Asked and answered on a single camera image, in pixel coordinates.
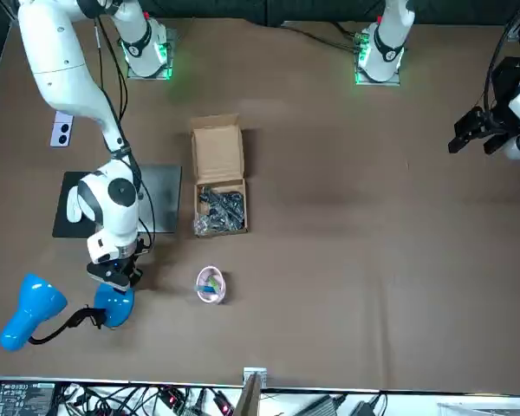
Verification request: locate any plastic bag of black parts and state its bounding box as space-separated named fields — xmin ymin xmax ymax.
xmin=193 ymin=184 xmax=247 ymax=237

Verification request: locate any black base cable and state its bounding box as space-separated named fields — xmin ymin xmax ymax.
xmin=281 ymin=21 xmax=363 ymax=54

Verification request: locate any lavender flip phone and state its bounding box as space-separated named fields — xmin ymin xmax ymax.
xmin=49 ymin=111 xmax=75 ymax=148

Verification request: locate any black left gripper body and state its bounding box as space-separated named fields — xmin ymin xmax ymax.
xmin=480 ymin=101 xmax=519 ymax=140

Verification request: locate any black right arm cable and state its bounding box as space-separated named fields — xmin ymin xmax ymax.
xmin=93 ymin=16 xmax=157 ymax=244

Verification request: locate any aluminium frame post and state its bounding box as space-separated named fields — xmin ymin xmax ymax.
xmin=236 ymin=367 xmax=269 ymax=416

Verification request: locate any black labelled power adapter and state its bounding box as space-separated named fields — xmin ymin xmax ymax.
xmin=0 ymin=380 xmax=57 ymax=416

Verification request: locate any black mouse pad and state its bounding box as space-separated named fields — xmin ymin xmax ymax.
xmin=52 ymin=171 xmax=114 ymax=238

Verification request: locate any white computer mouse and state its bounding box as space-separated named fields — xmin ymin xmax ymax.
xmin=66 ymin=185 xmax=86 ymax=224

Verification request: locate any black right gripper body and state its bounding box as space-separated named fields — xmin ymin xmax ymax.
xmin=86 ymin=255 xmax=144 ymax=292

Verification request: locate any pink mesh pen cup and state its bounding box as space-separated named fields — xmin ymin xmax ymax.
xmin=196 ymin=265 xmax=227 ymax=306

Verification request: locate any blue desk lamp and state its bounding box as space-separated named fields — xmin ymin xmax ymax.
xmin=0 ymin=272 xmax=136 ymax=352

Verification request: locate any open cardboard box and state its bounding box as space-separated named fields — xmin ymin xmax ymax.
xmin=189 ymin=113 xmax=250 ymax=238

